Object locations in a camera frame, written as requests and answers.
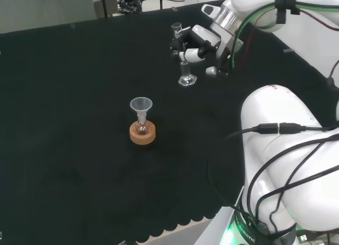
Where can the round-bottom glass flask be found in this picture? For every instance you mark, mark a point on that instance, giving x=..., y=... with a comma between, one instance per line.
x=141, y=129

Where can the clear graduated cylinder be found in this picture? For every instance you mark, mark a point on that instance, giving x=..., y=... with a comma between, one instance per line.
x=187, y=80

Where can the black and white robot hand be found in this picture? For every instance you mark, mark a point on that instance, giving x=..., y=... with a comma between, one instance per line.
x=204, y=35

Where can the pale board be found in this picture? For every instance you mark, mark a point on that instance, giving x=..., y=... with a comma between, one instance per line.
x=39, y=9

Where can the clear plastic funnel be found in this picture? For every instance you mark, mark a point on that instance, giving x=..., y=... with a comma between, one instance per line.
x=141, y=104

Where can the metal wrist camera mount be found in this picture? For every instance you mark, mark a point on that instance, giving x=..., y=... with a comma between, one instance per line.
x=224, y=63

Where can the grey tape piece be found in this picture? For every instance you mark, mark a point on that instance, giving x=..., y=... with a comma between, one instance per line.
x=288, y=50
x=174, y=9

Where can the black bench cloth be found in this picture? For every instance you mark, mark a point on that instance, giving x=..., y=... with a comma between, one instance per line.
x=79, y=96

